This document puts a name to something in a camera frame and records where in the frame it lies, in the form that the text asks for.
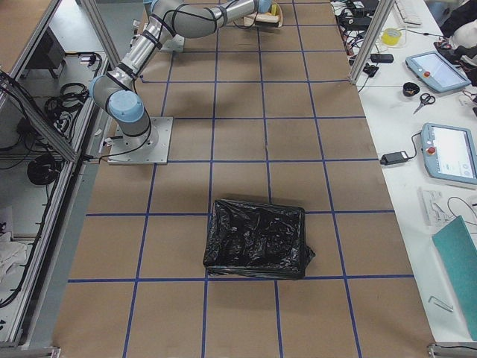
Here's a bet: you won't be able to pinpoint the lower blue teach pendant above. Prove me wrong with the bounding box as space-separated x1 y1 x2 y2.
420 122 476 185

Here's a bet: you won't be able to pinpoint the aluminium frame rail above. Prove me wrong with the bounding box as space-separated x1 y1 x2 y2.
1 71 79 162

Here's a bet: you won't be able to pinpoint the teal folder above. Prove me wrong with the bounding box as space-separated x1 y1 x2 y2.
432 216 476 341

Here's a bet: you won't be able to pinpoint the yellow tape roll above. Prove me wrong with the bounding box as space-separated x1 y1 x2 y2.
381 28 402 46

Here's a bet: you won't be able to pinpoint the white plastic dustpan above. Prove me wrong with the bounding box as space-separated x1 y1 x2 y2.
243 0 283 28

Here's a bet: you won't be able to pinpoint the white hand brush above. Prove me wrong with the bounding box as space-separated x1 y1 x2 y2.
238 13 282 28

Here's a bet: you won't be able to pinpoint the black handled scissors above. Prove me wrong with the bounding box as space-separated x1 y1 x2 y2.
413 92 436 115

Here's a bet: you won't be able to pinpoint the white keyboard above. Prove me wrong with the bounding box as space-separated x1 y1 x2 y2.
394 0 423 28

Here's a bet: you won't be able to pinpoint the upper blue teach pendant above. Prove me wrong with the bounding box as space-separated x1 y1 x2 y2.
405 51 471 92

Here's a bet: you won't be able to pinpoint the white paper manual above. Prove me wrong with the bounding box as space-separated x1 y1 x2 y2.
417 187 455 227

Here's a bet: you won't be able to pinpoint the aluminium frame post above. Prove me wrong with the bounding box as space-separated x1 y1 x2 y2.
349 0 395 85

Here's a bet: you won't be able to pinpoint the coiled black cables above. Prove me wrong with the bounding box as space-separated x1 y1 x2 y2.
44 82 94 124

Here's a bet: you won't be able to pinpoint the black phone device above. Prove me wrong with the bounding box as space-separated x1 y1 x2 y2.
370 54 394 63

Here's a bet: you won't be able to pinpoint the bin with black bag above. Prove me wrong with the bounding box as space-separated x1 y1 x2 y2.
203 199 315 280

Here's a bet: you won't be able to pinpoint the black power adapter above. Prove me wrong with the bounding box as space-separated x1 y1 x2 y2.
379 151 410 166

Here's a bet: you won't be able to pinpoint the metal allen key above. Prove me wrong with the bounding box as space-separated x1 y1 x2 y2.
428 295 454 313

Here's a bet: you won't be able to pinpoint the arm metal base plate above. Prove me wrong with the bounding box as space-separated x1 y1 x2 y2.
160 35 185 52
107 116 173 165

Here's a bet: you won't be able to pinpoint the blue teach pendant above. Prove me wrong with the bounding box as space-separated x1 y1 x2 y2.
405 51 471 92
420 122 476 185

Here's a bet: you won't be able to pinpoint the black round small bowl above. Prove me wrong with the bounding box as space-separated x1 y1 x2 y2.
402 82 420 97

